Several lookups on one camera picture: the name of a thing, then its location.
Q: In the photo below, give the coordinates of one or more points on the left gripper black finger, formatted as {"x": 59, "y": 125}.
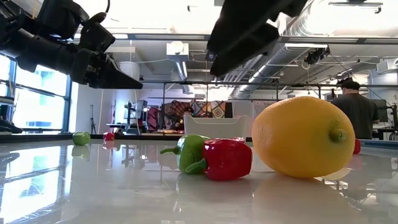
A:
{"x": 118, "y": 77}
{"x": 124, "y": 88}

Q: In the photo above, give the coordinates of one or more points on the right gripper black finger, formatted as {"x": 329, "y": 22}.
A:
{"x": 230, "y": 66}
{"x": 242, "y": 46}

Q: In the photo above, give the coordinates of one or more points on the red toy pepper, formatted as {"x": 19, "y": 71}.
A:
{"x": 357, "y": 147}
{"x": 228, "y": 160}
{"x": 109, "y": 136}

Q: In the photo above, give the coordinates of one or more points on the green toy pepper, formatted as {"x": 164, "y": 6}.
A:
{"x": 189, "y": 149}
{"x": 81, "y": 138}

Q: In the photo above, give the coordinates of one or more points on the yellow toy lemon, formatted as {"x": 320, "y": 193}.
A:
{"x": 298, "y": 140}

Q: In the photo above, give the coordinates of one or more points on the black round ceiling device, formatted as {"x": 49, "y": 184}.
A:
{"x": 208, "y": 56}

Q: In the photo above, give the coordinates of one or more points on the computer monitor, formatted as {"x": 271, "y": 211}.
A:
{"x": 136, "y": 109}

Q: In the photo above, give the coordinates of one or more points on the black metal pipe rack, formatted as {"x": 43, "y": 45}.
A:
{"x": 186, "y": 82}

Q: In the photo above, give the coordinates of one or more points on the colourful patchwork quilt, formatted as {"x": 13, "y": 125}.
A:
{"x": 208, "y": 109}

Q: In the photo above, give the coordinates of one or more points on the black tripod stand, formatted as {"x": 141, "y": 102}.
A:
{"x": 92, "y": 124}

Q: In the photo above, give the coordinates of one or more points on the large window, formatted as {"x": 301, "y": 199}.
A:
{"x": 40, "y": 102}

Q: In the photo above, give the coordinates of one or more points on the dark striped quilt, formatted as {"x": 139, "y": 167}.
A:
{"x": 174, "y": 112}

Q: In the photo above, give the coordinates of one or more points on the white ceiling box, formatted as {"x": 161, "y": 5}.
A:
{"x": 177, "y": 48}

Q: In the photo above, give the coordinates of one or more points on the white plastic basket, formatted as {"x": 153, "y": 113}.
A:
{"x": 214, "y": 126}

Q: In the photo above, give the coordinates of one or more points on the black ceiling spotlight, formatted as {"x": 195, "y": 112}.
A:
{"x": 315, "y": 56}

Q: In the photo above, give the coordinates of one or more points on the person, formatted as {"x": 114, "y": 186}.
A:
{"x": 357, "y": 115}

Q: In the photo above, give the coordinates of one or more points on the white ceiling unit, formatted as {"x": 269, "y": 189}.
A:
{"x": 387, "y": 66}

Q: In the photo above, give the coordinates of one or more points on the silver ventilation duct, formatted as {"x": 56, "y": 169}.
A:
{"x": 280, "y": 59}

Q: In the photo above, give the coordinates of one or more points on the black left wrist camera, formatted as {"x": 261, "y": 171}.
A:
{"x": 96, "y": 34}

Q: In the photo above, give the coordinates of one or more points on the grey ceiling rail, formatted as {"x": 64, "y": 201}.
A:
{"x": 171, "y": 37}

